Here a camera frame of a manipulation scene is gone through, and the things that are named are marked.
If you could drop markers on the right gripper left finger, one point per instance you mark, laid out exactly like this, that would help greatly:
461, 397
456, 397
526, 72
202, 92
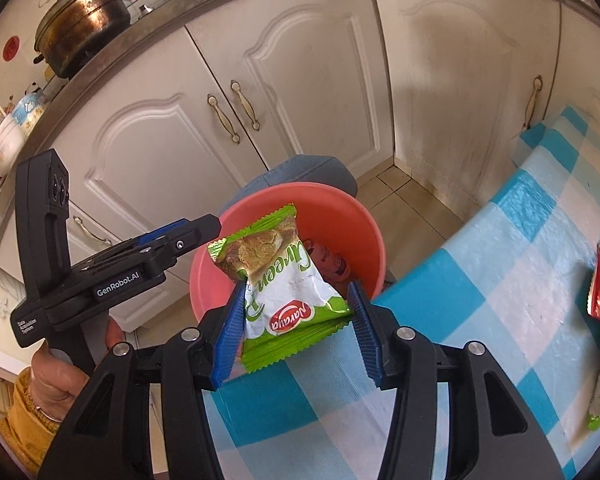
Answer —
228, 335

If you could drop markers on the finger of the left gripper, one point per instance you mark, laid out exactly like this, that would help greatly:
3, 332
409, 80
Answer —
175, 242
42, 210

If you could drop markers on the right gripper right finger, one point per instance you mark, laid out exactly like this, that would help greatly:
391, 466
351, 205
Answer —
368, 333

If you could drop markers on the yellow sleeve forearm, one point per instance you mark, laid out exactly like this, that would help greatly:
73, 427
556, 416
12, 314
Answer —
27, 430

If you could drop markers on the person's left hand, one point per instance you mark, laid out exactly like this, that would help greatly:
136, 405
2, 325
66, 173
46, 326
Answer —
54, 384

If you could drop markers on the pink plastic bucket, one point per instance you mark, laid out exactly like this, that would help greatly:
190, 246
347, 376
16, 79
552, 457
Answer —
325, 215

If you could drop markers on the blue denim stool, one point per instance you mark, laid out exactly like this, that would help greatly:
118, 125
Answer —
301, 168

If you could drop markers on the blue checkered tablecloth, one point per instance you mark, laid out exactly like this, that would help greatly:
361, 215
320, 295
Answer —
515, 277

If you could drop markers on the brass cooking pot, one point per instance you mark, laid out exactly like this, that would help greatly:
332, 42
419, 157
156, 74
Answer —
72, 32

